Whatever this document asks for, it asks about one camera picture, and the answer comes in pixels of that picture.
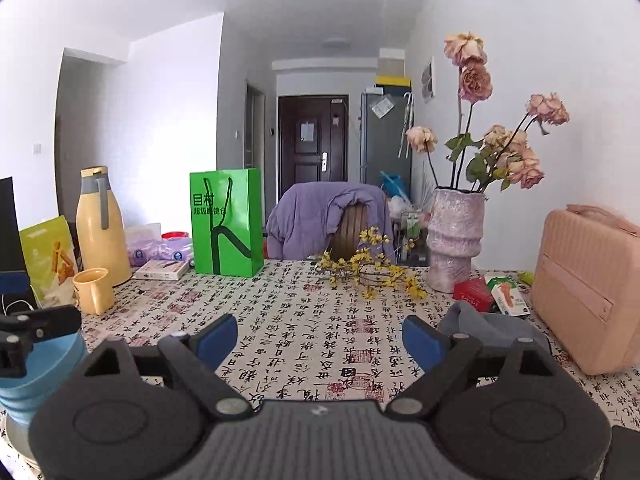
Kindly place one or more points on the pink textured vase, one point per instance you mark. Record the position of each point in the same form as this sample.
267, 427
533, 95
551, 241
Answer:
454, 237

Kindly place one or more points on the purple jacket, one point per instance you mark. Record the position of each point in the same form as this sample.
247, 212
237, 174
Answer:
308, 214

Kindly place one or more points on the black paper bag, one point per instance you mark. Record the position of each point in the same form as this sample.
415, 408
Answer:
11, 251

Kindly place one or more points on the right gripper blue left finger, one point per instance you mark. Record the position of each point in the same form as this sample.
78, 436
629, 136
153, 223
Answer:
213, 343

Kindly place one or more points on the cream plate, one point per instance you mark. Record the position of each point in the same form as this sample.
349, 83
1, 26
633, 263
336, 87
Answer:
18, 439

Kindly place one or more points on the grey purple cloth pouch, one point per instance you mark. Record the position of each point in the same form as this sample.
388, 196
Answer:
491, 329

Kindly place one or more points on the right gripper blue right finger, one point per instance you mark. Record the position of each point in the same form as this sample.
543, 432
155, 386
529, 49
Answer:
426, 345

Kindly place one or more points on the dark entrance door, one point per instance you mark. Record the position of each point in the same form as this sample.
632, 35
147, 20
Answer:
313, 139

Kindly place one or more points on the yellow mug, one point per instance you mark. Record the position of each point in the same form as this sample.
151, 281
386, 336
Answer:
94, 291

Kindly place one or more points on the blue bowl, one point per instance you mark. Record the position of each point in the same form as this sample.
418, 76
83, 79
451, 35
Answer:
40, 379

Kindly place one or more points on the green white snack pack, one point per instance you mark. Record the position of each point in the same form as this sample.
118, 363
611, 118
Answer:
507, 295

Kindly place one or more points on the yellow thermos jug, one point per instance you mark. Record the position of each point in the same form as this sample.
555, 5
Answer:
99, 226

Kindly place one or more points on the grey refrigerator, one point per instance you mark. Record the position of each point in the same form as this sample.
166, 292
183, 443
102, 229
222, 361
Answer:
384, 157

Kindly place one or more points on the wooden chair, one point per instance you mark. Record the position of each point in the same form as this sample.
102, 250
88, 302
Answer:
345, 241

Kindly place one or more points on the dried pink roses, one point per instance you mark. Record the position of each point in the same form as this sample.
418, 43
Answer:
469, 162

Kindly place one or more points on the black phone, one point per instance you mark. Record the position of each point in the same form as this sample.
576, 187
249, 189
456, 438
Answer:
623, 459

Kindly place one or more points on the white book box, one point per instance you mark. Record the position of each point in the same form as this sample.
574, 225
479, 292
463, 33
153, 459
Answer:
162, 270

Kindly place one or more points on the green paper shopping bag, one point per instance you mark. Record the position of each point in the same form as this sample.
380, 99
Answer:
226, 220

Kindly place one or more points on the yellow box on fridge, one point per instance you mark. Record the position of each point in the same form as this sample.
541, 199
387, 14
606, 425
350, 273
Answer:
393, 81

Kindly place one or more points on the purple tissue pack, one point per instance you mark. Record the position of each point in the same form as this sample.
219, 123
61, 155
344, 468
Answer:
145, 243

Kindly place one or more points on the yellow flower branch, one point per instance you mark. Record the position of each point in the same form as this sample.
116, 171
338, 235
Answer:
370, 270

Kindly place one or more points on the red small box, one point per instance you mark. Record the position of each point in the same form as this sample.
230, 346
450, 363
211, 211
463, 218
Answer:
476, 293

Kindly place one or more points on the pink small suitcase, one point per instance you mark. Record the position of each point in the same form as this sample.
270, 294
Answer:
586, 287

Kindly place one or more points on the yellow snack package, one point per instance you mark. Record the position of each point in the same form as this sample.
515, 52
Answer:
48, 251

